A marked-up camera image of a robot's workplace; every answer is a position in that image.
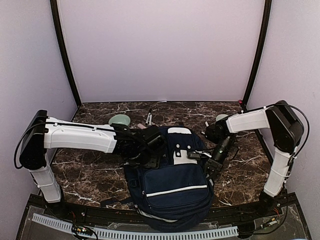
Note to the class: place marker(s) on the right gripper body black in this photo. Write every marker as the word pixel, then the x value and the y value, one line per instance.
pixel 218 164

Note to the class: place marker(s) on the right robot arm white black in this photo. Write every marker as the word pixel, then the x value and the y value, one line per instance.
pixel 289 130

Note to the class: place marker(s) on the right black frame post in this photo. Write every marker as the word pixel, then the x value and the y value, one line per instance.
pixel 258 53

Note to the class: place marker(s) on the pale green bowl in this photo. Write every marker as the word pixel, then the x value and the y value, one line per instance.
pixel 121 119
pixel 221 118

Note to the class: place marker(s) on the grey slotted cable duct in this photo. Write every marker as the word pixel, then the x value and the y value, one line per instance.
pixel 121 231

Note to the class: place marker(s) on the black frame post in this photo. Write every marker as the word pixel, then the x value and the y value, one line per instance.
pixel 258 53
pixel 63 52

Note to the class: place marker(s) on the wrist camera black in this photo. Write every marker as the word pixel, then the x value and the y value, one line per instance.
pixel 214 133
pixel 153 137

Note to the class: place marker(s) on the left black frame post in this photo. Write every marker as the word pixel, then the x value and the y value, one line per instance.
pixel 63 52

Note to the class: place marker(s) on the navy blue student backpack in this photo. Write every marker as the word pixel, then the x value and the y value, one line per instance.
pixel 176 196

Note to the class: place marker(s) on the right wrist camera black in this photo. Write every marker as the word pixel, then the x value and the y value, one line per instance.
pixel 214 133

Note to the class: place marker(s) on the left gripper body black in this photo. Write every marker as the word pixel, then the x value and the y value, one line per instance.
pixel 143 159

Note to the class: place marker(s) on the peach highlighter marker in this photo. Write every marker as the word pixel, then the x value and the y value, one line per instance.
pixel 141 126

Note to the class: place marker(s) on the small circuit board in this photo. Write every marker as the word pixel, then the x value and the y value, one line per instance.
pixel 81 230

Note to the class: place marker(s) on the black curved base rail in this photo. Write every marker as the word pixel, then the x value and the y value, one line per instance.
pixel 243 215

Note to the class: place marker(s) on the black capped marker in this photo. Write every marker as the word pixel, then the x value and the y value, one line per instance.
pixel 148 121

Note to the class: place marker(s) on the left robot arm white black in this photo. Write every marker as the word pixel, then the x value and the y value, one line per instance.
pixel 43 133

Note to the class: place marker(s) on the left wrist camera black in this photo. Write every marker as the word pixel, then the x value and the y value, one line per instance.
pixel 153 137

